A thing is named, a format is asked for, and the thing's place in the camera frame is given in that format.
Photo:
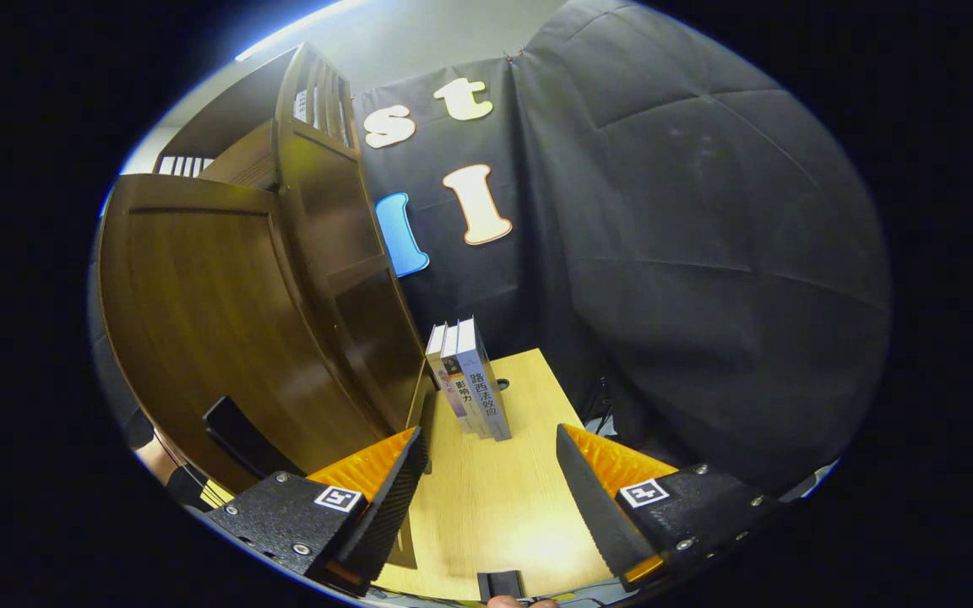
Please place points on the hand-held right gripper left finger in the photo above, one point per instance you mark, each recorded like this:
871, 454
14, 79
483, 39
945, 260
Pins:
389, 507

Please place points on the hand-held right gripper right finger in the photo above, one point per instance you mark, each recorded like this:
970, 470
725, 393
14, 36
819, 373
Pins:
592, 507

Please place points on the wooden door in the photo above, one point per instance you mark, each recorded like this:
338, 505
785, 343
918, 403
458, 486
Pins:
199, 321

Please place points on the wooden double-door shoe cabinet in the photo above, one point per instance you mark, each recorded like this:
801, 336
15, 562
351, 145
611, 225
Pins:
343, 253

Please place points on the white book dark picture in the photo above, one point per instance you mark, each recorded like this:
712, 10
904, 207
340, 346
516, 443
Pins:
457, 380

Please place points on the pale blue book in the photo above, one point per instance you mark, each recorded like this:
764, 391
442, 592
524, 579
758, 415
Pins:
486, 397

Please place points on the metal cloth clip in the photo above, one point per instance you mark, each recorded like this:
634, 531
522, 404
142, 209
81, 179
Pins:
515, 55

